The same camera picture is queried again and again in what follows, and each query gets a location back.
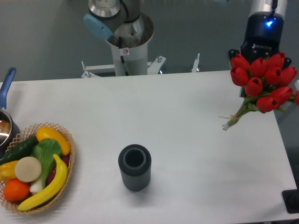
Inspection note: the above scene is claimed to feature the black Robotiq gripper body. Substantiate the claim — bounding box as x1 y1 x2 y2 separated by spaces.
241 13 284 63

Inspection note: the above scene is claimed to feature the red tulip bouquet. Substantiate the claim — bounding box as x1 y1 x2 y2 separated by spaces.
222 52 299 131

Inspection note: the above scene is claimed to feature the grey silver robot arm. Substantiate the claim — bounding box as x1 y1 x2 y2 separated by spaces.
83 0 288 66

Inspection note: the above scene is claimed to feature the black device at table edge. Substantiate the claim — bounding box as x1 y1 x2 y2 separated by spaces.
282 189 299 214

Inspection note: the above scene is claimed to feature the dark grey ribbed vase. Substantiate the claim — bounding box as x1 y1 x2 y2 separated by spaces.
118 144 152 192

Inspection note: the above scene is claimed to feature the dark red plastic vegetable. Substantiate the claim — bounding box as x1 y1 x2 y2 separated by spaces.
47 155 70 185

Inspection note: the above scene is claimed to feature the yellow plastic squash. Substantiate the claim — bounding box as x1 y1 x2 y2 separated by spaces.
36 126 71 156

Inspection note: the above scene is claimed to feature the green plastic bok choy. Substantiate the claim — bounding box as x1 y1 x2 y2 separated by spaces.
30 138 62 194

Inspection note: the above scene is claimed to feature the woven wicker basket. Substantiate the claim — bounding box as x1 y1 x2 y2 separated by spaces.
0 122 75 215

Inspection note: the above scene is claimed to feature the yellow plastic banana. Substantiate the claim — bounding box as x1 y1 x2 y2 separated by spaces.
17 154 68 211

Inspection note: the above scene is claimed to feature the green plastic cucumber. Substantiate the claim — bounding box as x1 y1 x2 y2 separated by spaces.
0 136 38 165

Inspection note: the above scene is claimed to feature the beige round disc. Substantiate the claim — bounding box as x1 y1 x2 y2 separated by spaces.
14 156 42 182

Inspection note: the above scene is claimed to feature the yellow plastic bell pepper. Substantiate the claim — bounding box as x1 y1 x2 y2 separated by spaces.
0 161 18 182

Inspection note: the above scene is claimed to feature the orange plastic fruit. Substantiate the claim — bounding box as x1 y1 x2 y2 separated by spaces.
3 179 29 202

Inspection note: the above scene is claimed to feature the white frame at right edge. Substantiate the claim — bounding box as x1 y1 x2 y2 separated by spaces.
295 80 299 91

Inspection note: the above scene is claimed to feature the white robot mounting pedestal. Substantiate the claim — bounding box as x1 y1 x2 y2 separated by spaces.
81 35 201 79

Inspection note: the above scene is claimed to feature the blue handled saucepan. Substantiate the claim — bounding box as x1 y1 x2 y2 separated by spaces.
0 67 20 157

